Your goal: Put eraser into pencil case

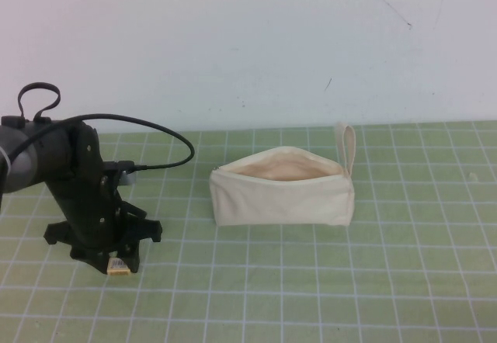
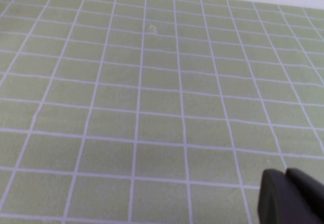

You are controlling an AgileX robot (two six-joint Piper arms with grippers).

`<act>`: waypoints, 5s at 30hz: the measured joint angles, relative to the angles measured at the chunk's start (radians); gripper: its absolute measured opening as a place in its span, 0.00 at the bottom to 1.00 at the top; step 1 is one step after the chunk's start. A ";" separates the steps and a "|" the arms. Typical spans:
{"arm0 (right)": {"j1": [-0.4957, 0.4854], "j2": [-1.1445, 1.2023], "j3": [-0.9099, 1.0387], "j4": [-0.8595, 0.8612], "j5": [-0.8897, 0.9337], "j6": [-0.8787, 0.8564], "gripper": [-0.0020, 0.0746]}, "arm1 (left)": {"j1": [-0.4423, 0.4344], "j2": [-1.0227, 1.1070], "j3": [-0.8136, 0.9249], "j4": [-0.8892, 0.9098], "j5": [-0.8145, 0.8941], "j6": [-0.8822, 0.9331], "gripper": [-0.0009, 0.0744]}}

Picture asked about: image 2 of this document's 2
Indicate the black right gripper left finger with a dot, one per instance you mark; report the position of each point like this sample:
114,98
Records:
278,203

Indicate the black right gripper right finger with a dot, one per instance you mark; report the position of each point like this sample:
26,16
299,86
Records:
308,186

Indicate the green grid cutting mat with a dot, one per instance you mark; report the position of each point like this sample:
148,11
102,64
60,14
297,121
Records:
126,94

